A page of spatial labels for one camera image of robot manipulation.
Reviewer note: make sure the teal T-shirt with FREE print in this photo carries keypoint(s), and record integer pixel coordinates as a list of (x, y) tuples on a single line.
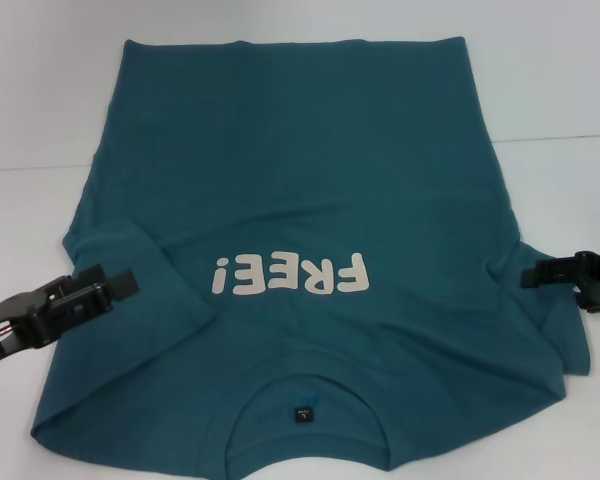
[(300, 175)]

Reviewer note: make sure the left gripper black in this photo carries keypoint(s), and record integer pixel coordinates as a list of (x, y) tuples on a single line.
[(20, 325)]

